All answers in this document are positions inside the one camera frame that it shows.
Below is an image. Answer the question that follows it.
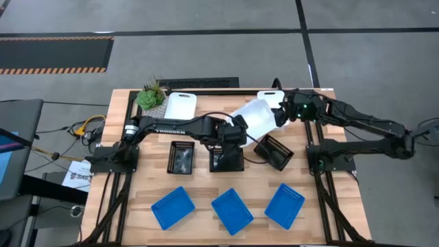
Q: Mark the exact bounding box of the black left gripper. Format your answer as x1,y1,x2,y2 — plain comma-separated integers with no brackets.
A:
219,115,248,147

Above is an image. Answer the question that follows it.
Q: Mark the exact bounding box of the black mat with hazard stripes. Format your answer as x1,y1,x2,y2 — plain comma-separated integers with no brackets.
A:
0,36,115,75

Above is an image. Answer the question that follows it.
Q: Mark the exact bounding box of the black aluminium table frame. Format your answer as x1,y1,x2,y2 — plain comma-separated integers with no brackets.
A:
78,89,370,247

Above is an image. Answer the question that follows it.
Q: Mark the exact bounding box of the yellow cable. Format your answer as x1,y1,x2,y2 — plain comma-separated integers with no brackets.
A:
73,115,106,137

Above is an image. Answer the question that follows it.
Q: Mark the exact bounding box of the black plastic basket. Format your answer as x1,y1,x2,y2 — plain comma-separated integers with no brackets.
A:
167,140,195,175
253,134,295,172
209,145,245,173

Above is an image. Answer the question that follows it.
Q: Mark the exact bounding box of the green succulent in patterned pot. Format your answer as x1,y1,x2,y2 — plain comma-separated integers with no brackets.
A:
136,77,169,119

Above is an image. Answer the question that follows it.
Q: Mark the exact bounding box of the white printed paper sheet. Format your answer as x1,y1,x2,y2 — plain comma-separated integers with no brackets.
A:
61,160,93,193

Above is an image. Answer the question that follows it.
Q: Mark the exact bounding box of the blue plastic basket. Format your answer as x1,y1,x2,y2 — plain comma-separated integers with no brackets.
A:
264,183,306,231
150,186,196,231
211,187,254,236

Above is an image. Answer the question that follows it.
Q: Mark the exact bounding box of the black floor vent grate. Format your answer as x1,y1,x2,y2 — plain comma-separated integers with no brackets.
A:
157,77,240,89

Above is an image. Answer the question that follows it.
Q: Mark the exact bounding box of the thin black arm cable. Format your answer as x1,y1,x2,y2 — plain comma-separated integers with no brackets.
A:
195,110,241,121

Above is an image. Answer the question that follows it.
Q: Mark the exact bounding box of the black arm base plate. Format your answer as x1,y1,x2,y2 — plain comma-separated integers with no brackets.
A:
307,143,357,172
85,145,140,174

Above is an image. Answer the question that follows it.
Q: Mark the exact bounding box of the blue screen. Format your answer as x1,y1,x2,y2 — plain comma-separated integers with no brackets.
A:
0,132,20,186

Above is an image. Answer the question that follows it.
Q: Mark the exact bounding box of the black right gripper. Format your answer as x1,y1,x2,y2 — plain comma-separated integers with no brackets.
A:
273,89,325,128

